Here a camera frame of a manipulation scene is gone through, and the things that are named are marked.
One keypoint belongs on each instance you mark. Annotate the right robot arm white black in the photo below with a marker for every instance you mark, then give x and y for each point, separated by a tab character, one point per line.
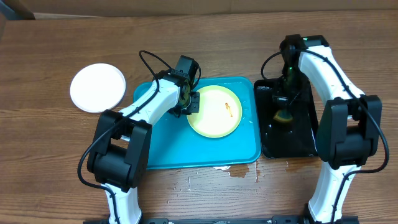
348	124

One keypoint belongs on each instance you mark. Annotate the black plastic tray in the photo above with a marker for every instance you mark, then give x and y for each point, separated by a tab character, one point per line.
294	137

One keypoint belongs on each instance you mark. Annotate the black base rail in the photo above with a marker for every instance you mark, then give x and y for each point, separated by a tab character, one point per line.
274	220

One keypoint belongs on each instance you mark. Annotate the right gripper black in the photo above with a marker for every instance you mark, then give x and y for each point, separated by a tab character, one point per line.
283	100

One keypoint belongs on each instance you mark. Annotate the white plate with red streak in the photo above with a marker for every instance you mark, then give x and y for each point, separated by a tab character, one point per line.
97	87

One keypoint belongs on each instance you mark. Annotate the green yellow sponge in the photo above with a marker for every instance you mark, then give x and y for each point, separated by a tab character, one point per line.
283	116

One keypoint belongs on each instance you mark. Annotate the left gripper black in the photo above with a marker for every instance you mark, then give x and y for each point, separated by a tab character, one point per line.
195	108

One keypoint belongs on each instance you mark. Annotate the yellow plate with orange stain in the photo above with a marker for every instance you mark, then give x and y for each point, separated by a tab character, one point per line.
220	112

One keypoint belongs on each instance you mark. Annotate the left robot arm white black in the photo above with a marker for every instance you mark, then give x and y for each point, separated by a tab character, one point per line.
117	158

